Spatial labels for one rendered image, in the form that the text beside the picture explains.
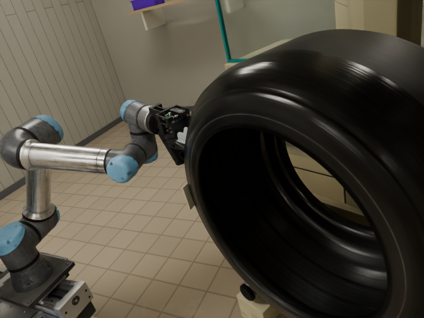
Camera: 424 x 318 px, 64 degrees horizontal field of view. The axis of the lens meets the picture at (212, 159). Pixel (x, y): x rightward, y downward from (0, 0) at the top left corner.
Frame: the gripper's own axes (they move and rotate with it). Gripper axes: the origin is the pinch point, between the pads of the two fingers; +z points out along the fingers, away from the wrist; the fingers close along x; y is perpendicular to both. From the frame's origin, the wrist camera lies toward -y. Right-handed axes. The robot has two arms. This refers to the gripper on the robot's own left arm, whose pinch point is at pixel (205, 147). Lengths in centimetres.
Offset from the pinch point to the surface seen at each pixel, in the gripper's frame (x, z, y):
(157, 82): 224, -382, -119
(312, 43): 2.0, 28.4, 26.7
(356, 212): 24.8, 28.1, -23.5
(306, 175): 52, -5, -41
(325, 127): -11.0, 38.7, 20.8
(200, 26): 260, -303, -43
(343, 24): 26.8, 20.2, 23.6
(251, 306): -10.1, 20.4, -33.2
